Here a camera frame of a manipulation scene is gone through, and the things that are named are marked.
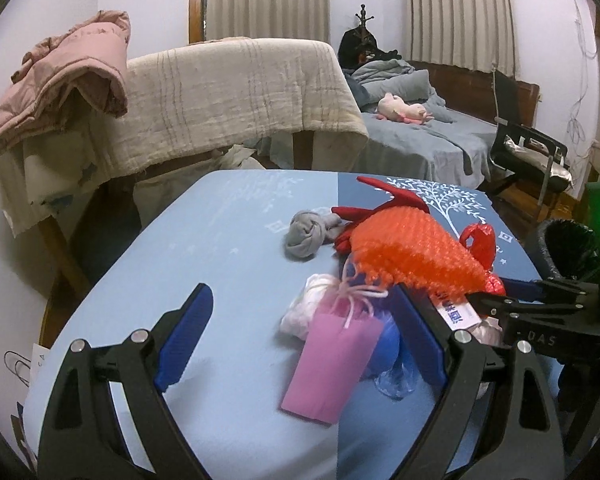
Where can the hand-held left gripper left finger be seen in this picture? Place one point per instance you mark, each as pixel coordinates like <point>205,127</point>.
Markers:
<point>185,340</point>

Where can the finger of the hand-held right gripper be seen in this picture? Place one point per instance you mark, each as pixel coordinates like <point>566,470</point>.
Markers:
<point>522,289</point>
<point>495,307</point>

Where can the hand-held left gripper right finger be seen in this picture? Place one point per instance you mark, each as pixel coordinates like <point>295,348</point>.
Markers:
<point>420,340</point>

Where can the white cardboard box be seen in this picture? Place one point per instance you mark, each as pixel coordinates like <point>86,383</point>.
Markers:
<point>455,315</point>

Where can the black trash bin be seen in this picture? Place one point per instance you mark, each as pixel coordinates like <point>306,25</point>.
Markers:
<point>570,245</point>

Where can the red plastic bag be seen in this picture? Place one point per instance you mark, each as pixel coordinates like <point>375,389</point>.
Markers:
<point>480,240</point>

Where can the pink paper bag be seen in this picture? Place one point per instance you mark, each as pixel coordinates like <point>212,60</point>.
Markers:
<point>330,360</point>

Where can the orange foam fruit net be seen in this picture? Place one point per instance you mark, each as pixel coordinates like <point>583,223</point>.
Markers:
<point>410,245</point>

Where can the white plastic bag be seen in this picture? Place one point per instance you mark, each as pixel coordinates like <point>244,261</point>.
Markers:
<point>300,315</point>
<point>482,330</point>

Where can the blue plastic bag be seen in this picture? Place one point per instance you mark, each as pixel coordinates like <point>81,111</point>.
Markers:
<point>387,350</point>

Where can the blue printed tablecloth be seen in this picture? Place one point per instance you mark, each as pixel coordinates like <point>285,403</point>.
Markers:
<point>205,240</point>

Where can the silver cushion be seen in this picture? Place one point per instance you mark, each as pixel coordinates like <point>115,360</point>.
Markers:
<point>535,157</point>

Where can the red cloth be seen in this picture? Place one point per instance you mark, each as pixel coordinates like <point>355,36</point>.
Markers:
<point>400,195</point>

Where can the grey sock ball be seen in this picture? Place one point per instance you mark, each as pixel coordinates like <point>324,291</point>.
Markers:
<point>305,235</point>

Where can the cream cloth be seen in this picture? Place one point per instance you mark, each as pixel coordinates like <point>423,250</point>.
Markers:
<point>180,180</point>

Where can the metal paper clip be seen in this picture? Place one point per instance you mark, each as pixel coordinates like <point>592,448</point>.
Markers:
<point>17,367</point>

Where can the bed with grey sheet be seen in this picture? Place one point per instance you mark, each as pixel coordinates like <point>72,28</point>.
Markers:
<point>420,145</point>

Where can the black chair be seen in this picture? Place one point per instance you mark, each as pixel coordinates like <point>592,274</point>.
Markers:
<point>510,105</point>

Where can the white printed cloth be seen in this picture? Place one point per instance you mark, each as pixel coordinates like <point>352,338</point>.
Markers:
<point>45,180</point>

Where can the pink plush toy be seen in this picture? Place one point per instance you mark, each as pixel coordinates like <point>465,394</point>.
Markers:
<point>405,109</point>

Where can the grey pillow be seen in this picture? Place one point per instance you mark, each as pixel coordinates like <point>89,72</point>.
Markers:
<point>410,87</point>

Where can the beige woven blanket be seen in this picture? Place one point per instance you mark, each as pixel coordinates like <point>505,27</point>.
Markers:
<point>230,95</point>

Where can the grey duvet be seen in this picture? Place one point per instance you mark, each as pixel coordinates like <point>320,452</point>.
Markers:
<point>380,70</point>

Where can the black clothing pile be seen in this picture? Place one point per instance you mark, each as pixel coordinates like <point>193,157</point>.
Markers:
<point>362,47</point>

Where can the pink padded jacket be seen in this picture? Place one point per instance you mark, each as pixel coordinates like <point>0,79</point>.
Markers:
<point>70,60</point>

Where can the dark coat rack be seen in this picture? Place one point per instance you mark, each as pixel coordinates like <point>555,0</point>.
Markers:
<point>364,15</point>

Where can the wooden furniture frame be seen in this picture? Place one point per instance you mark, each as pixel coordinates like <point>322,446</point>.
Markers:
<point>302,150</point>

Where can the wooden door frame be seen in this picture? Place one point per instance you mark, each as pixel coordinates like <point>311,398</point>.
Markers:
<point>197,0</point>

